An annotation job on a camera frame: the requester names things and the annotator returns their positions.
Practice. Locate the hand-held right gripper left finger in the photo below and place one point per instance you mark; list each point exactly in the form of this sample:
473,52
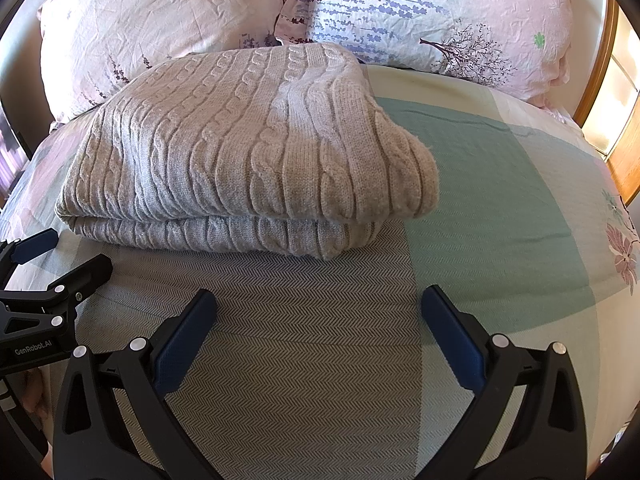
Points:
184,341

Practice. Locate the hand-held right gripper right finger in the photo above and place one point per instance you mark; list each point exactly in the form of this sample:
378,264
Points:
456,341

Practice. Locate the wooden bed headboard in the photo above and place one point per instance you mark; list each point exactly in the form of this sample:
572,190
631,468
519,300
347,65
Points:
626,170

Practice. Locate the patchwork bed sheet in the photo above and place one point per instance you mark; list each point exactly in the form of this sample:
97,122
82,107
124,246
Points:
500,210

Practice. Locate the pink floral pillow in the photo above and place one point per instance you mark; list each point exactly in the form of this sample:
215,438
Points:
165,10
440,15

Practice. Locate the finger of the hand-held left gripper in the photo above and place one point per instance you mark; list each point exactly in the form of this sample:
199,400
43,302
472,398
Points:
80,272
36,245

